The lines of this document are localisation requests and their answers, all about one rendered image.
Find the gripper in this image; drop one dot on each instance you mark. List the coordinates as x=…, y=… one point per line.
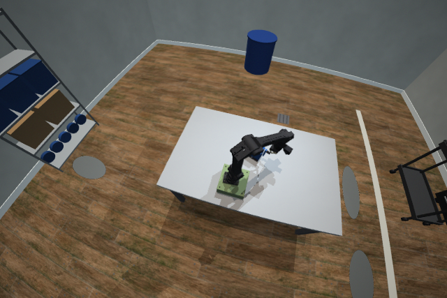
x=273, y=148

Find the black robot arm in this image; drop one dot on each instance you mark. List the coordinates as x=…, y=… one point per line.
x=251, y=145

